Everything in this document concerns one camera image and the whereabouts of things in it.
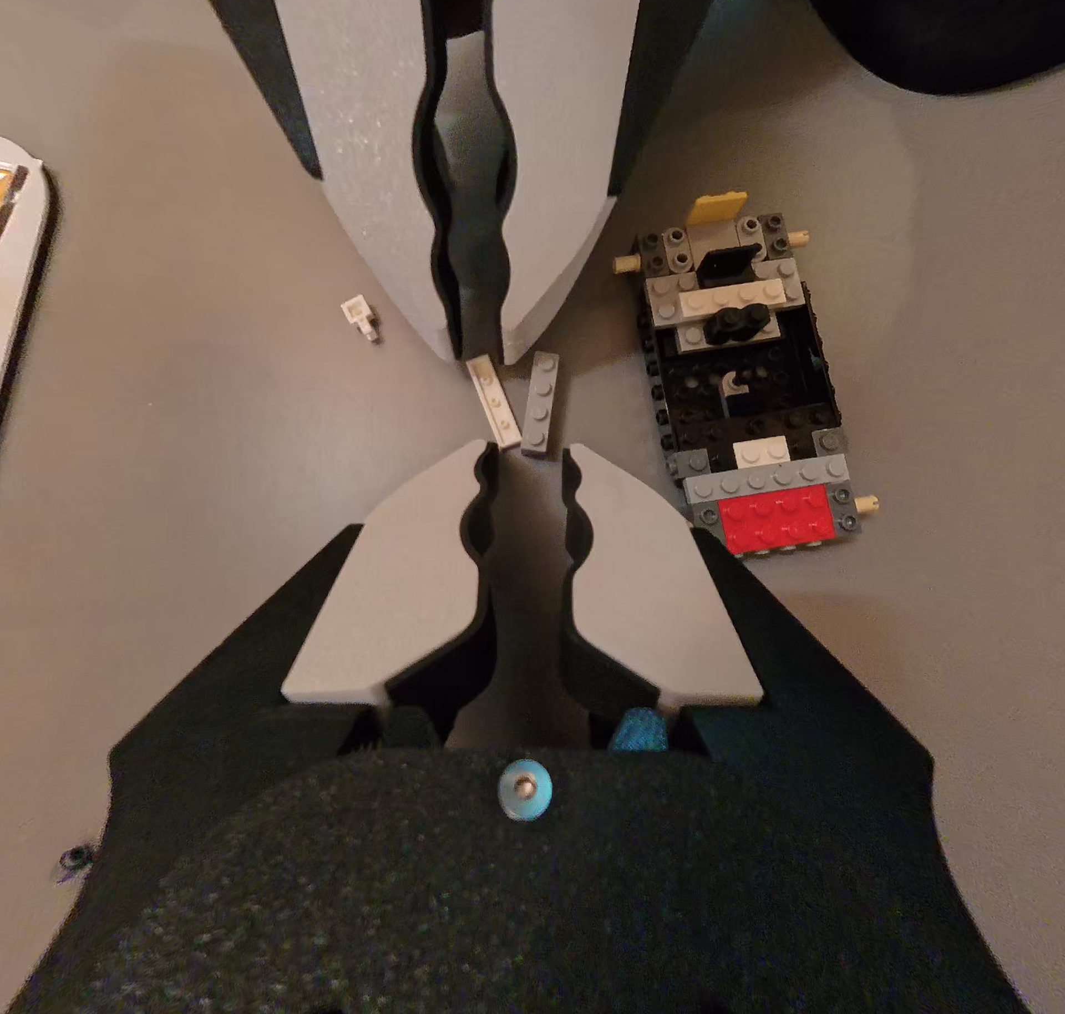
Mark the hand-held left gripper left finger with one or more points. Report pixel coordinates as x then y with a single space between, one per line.
391 598

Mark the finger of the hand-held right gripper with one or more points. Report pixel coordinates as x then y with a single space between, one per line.
566 115
358 115

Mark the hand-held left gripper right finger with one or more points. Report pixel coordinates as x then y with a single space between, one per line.
657 606

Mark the brick car chassis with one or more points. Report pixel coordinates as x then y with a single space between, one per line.
774 523

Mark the small white clip brick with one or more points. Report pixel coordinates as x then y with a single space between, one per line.
362 315

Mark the white long tile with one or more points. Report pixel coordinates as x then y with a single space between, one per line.
495 402

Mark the light grey long stud plate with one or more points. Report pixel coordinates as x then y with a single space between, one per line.
541 402

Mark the white book stand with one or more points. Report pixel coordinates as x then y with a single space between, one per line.
25 298

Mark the person's right forearm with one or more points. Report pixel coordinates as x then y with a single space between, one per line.
915 15

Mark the grey desk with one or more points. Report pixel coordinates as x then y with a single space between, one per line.
915 365

